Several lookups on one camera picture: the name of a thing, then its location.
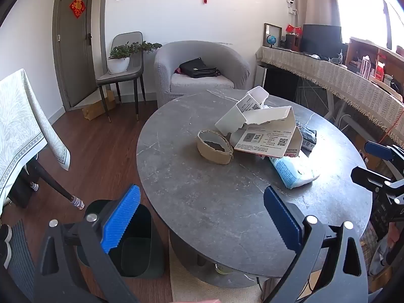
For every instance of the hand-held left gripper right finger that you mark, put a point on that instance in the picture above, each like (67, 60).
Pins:
(282, 217)

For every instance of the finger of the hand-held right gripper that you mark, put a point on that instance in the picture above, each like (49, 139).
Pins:
(377, 149)
(372, 176)

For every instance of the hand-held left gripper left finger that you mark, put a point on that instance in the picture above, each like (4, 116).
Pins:
(121, 217)

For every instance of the dark green waste bin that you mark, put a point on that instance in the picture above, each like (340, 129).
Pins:
(135, 246)

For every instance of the blue and white plastic packet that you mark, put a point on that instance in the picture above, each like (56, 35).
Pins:
(293, 170)

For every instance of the white printed carton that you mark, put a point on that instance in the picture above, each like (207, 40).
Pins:
(268, 139)

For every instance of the torn white cardboard box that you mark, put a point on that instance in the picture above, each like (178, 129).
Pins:
(235, 116)

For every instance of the dark grey plastic wrapper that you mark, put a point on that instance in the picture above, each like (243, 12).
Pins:
(307, 135)

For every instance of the black table leg with sock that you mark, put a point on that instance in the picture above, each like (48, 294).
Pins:
(50, 180)

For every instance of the round grey stone table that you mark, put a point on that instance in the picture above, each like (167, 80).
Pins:
(205, 189)

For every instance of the wooden desk organiser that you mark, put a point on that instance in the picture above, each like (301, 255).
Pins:
(363, 50)

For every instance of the beige rug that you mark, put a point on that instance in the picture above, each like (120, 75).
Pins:
(195, 290)

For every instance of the grey ribbed floor mat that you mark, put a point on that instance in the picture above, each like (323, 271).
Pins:
(20, 258)

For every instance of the black shoe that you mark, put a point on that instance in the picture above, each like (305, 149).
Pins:
(4, 243)

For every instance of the black monitor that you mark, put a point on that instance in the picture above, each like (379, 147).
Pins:
(320, 38)

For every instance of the table with white tablecloth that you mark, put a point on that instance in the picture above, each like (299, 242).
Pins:
(22, 126)

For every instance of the small red flags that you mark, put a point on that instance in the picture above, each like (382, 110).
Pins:
(293, 29)

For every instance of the small blue globe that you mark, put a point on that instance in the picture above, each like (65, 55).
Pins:
(271, 40)

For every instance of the potted plant in white pot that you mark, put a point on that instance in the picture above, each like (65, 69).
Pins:
(119, 64)

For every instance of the grey door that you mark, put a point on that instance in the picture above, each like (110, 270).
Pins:
(72, 63)

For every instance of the black handbag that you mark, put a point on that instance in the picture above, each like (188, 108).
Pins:
(198, 68)

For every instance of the grey dining chair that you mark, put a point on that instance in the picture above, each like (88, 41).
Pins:
(126, 42)

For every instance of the grey fabric armchair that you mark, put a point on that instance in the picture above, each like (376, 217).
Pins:
(202, 50)

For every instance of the red diamond door decoration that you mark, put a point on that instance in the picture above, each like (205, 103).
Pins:
(77, 7)

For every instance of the wooden picture frame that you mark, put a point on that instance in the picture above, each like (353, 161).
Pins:
(273, 28)

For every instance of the white security camera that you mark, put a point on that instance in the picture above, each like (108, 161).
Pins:
(292, 0)

